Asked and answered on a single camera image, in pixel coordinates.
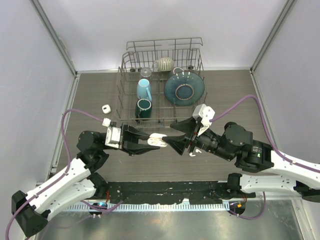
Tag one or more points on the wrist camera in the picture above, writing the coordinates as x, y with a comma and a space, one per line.
203, 115
113, 133

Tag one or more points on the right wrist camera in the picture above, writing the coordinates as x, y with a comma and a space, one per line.
203, 115

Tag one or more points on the striped ceramic mug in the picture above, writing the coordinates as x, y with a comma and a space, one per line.
164, 64

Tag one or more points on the light blue mug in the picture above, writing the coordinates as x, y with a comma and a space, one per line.
144, 89

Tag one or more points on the wire dish rack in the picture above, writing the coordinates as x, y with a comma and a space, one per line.
185, 53

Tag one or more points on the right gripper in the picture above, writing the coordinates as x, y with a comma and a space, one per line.
188, 126

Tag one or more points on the white slotted cable duct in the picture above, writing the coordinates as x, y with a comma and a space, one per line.
185, 206

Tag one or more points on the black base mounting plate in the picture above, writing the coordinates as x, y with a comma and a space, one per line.
169, 192

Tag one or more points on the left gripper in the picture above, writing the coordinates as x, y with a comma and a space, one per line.
129, 140

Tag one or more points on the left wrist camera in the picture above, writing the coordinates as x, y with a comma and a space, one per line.
113, 133

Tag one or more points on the oval white charging case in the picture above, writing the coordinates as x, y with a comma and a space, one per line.
156, 139

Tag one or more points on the large teal plate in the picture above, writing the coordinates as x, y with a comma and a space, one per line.
184, 88

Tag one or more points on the small white-rimmed bowl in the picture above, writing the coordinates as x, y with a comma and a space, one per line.
177, 70

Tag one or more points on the clear glass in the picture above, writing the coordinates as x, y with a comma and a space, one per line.
145, 72

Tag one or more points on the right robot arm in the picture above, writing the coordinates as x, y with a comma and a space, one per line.
265, 169

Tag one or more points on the small white charging case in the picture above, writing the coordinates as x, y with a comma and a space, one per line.
106, 109

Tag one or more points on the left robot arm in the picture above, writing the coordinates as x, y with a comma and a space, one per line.
79, 180

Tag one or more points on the dark teal mug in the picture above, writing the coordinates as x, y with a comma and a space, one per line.
143, 109

